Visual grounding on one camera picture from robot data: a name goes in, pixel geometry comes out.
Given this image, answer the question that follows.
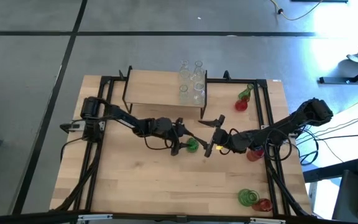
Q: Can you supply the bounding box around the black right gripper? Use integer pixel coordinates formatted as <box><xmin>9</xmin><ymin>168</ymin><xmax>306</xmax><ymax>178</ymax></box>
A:
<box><xmin>194</xmin><ymin>114</ymin><xmax>239</xmax><ymax>158</ymax></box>

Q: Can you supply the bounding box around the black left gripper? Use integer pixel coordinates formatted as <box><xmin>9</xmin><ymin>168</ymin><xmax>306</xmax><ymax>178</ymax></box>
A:
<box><xmin>149</xmin><ymin>117</ymin><xmax>195</xmax><ymax>156</ymax></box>

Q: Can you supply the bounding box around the squat green glass vase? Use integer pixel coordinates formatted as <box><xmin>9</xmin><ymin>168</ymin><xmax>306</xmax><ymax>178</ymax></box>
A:
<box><xmin>186</xmin><ymin>138</ymin><xmax>200</xmax><ymax>154</ymax></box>

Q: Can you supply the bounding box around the red glass vase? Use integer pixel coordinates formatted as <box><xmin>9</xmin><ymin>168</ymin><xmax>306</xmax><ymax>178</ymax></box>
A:
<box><xmin>246</xmin><ymin>148</ymin><xmax>265</xmax><ymax>162</ymax></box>
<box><xmin>252</xmin><ymin>198</ymin><xmax>273</xmax><ymax>213</ymax></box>
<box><xmin>234</xmin><ymin>98</ymin><xmax>249</xmax><ymax>112</ymax></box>

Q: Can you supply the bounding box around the slim green glass vase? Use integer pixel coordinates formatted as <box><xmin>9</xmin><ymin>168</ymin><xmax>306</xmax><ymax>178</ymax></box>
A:
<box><xmin>237</xmin><ymin>83</ymin><xmax>255</xmax><ymax>101</ymax></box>

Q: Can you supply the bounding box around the ribbed clear glass vase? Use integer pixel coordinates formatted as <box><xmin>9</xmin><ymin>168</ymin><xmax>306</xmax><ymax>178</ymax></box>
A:
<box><xmin>179</xmin><ymin>59</ymin><xmax>192</xmax><ymax>82</ymax></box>

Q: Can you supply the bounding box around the slim clear glass vase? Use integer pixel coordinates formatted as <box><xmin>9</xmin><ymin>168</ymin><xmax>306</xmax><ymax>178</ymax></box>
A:
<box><xmin>193</xmin><ymin>60</ymin><xmax>205</xmax><ymax>82</ymax></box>

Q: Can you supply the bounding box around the wide-mouth green glass vase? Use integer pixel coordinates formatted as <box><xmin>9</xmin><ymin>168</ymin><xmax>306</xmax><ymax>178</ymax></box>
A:
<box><xmin>237</xmin><ymin>188</ymin><xmax>260</xmax><ymax>207</ymax></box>

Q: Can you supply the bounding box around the black crossbeam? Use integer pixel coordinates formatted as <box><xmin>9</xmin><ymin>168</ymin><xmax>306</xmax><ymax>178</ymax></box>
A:
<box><xmin>0</xmin><ymin>210</ymin><xmax>358</xmax><ymax>224</ymax></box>

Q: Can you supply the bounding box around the small grey black box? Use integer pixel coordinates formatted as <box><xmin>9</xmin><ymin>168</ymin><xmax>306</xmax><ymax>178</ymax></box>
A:
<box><xmin>60</xmin><ymin>121</ymin><xmax>86</xmax><ymax>134</ymax></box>

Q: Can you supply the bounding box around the black desk foot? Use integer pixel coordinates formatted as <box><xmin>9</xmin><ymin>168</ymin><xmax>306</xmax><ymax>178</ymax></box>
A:
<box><xmin>302</xmin><ymin>157</ymin><xmax>358</xmax><ymax>184</ymax></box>

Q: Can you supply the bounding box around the black stand base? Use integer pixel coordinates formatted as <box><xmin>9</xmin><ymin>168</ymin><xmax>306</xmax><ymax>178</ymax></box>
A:
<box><xmin>318</xmin><ymin>60</ymin><xmax>358</xmax><ymax>85</ymax></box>

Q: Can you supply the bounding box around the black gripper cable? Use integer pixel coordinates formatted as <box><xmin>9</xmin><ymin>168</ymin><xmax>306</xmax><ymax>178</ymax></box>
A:
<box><xmin>143</xmin><ymin>136</ymin><xmax>180</xmax><ymax>152</ymax></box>
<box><xmin>264</xmin><ymin>129</ymin><xmax>293</xmax><ymax>161</ymax></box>

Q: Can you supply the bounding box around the wooden shelf with black frame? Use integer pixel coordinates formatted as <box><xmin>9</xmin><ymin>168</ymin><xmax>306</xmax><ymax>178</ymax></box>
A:
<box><xmin>122</xmin><ymin>65</ymin><xmax>208</xmax><ymax>121</ymax></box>

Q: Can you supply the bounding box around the black aluminium table frame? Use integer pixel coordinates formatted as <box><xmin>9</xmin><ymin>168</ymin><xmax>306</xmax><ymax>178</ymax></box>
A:
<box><xmin>50</xmin><ymin>70</ymin><xmax>312</xmax><ymax>218</ymax></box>

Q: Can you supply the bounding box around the silver bracket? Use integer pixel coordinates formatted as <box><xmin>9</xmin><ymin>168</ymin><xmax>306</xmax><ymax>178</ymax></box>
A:
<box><xmin>249</xmin><ymin>217</ymin><xmax>287</xmax><ymax>224</ymax></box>
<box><xmin>77</xmin><ymin>213</ymin><xmax>114</xmax><ymax>224</ymax></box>

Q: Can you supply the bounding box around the black box cable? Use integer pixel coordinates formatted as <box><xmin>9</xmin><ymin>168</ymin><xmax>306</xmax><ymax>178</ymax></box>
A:
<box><xmin>60</xmin><ymin>136</ymin><xmax>86</xmax><ymax>162</ymax></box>

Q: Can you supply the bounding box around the black floor cable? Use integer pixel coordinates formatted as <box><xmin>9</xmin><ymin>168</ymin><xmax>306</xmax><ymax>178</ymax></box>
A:
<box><xmin>298</xmin><ymin>129</ymin><xmax>358</xmax><ymax>166</ymax></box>

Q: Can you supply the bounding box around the white floor cable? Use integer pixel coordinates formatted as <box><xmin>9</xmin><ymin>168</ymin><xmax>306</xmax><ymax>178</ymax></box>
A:
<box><xmin>290</xmin><ymin>108</ymin><xmax>358</xmax><ymax>138</ymax></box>

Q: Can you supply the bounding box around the yellow hanging cable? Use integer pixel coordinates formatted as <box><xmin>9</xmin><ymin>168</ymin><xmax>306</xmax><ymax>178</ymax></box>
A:
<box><xmin>281</xmin><ymin>0</ymin><xmax>324</xmax><ymax>22</ymax></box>

